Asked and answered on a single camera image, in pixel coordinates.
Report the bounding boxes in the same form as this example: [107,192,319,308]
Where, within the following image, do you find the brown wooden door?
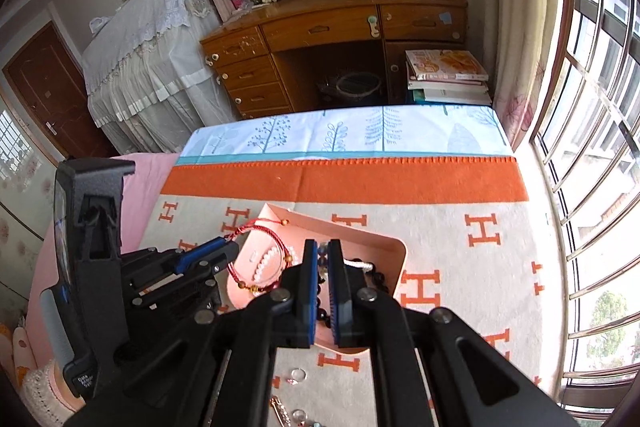
[2,22,118,160]

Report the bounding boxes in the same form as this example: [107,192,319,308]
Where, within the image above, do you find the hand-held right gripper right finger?
[327,239,576,427]

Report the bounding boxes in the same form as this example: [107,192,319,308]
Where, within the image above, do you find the pile of bracelets and jewellery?
[315,241,391,333]

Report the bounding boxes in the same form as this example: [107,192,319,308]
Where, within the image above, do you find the cream curtain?
[440,0,571,148]

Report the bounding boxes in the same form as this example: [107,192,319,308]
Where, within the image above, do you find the blue tree-print cloth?
[179,105,516,166]

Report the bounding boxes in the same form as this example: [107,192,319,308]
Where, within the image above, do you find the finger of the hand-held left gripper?
[120,237,240,289]
[127,272,223,324]

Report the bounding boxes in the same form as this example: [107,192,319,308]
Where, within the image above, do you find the wooden desk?
[200,0,468,120]

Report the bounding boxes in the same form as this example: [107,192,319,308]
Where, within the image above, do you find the white pearl bracelet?
[252,246,301,284]

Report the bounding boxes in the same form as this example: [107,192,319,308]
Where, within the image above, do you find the red string bracelet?
[225,218,296,299]

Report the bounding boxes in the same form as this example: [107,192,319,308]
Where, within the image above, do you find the pink lace cushion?
[10,327,86,423]

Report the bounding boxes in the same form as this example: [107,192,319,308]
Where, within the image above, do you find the orange patterned blanket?
[135,157,561,427]

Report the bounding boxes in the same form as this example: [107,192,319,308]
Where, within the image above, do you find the white lace-covered furniture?
[82,0,241,152]

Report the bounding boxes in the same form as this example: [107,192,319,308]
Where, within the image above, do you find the gold pin brooch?
[270,396,293,425]

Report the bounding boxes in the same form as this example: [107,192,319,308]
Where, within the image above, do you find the pink bed sheet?
[25,152,181,408]

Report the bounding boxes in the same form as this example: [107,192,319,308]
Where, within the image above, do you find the stack of large books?
[405,49,493,106]

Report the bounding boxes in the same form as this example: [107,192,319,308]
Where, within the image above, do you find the dark woven basket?
[320,71,383,100]

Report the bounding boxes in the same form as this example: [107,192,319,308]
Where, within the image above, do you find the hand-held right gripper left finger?
[65,239,321,427]

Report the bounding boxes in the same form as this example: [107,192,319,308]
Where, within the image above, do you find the pink jewelry tray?
[223,203,407,354]

